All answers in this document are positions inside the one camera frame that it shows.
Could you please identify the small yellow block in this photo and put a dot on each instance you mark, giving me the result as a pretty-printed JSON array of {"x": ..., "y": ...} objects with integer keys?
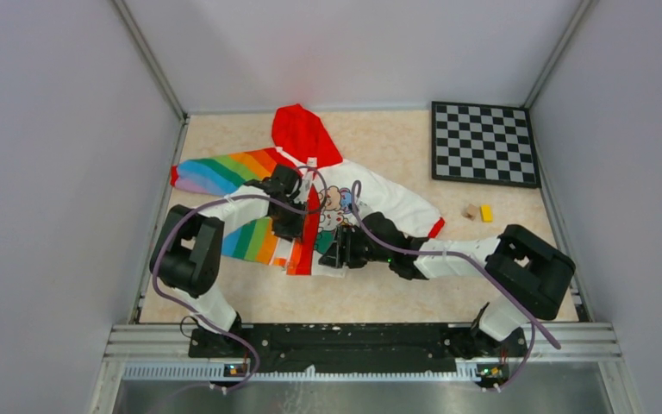
[{"x": 486, "y": 213}]

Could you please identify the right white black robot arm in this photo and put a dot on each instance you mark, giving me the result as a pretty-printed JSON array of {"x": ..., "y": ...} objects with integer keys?
[{"x": 531, "y": 276}]

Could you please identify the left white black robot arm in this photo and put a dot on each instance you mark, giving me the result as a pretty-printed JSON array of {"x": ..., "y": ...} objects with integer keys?
[{"x": 186, "y": 260}]

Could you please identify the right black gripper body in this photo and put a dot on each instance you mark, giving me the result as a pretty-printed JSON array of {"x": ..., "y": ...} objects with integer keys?
[{"x": 359, "y": 250}]

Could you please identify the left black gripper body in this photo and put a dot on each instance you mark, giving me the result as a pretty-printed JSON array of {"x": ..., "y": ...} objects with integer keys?
[{"x": 287, "y": 223}]

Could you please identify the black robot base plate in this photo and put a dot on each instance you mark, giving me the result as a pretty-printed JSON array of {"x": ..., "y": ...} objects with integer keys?
[{"x": 356, "y": 347}]

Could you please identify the black white checkerboard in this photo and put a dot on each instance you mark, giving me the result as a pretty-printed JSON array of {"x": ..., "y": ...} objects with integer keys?
[{"x": 483, "y": 144}]

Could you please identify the aluminium frame rail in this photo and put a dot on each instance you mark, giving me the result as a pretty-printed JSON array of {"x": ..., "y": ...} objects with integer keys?
[{"x": 146, "y": 369}]

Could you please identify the rainbow white red hooded jacket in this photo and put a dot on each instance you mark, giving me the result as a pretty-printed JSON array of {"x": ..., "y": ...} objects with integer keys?
[{"x": 299, "y": 138}]

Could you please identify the small wooden block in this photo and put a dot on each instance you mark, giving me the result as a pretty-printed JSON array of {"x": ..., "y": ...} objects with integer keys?
[{"x": 470, "y": 212}]

